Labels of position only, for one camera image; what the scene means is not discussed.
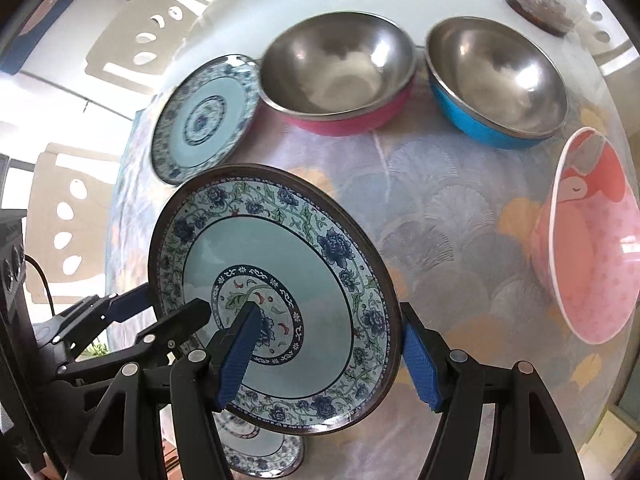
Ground large floral blue plate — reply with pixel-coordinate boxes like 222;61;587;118
148;163;404;436

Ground black cable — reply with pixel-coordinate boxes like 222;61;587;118
24;254;58;321

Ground white chair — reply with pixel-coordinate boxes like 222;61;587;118
87;0;221;96
25;142;126;306
552;0;636;76

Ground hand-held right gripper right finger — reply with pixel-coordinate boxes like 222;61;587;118
400;301;586;480

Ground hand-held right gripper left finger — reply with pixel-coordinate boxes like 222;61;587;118
65;301;266;480

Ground patterned tablecloth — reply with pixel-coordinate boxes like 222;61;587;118
105;105;631;480

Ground pink plastic bowl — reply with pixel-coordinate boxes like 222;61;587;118
530;127;640;345

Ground blue steel bowl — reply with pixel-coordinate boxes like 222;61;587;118
425;16;568;150

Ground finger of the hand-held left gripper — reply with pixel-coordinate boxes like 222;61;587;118
60;298;213;383
47;282;156;343

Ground small floral blue plate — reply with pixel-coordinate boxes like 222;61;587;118
151;54;262;186

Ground pink steel bowl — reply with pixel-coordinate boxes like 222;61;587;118
260;11;417;137

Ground blue wall poster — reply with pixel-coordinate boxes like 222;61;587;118
0;0;96;73

